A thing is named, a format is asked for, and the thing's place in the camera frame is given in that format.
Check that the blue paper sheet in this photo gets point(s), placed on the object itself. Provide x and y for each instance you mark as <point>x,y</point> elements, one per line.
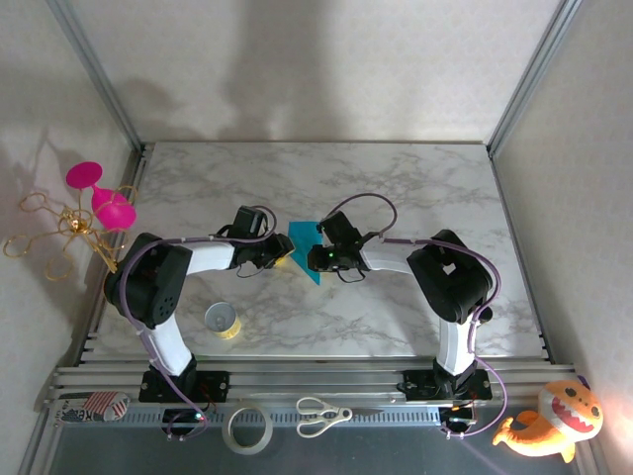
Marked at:
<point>301,235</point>

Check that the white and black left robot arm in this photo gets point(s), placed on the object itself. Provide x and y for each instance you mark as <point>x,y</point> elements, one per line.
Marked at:
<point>153,282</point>

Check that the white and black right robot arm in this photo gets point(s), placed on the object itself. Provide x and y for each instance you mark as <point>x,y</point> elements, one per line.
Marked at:
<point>450,277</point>

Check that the tin can with yellow label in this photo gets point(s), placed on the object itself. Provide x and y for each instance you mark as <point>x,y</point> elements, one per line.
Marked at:
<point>221,320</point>

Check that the pink plastic wine glass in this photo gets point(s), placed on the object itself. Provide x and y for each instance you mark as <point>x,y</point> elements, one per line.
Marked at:
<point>111,210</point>

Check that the small black cylinder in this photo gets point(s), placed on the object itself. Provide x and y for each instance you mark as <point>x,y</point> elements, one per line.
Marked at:
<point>487,313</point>

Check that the black controller box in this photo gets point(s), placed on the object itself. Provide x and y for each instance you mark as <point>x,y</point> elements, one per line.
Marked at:
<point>460,418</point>
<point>178,418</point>

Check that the clear tape roll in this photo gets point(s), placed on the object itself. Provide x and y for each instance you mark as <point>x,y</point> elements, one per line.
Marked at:
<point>227,438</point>

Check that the flag print pouch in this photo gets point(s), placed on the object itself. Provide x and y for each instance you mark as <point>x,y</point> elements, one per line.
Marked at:
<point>96,406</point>

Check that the orange shark plush toy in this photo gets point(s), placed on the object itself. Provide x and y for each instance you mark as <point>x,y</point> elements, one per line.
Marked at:
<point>564,420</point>

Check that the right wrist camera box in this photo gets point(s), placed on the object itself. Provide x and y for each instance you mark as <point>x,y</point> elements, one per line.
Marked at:
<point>338,227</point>

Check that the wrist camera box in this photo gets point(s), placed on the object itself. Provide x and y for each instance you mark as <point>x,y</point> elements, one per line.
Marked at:
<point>249,221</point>
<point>338,227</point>

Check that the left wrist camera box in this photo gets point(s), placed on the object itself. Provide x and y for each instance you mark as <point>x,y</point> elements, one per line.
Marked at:
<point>249,221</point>

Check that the aluminium mounting rail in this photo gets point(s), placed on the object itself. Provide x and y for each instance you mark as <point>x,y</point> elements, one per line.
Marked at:
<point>316,383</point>

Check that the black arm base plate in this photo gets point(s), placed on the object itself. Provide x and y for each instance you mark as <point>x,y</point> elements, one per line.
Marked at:
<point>212,386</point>
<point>420,388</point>

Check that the aluminium side rail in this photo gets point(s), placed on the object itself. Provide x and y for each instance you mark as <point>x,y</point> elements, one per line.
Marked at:
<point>508,208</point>
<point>136,168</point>

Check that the aluminium frame post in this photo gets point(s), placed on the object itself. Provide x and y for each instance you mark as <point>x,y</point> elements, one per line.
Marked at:
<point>98,74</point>
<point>534,74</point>

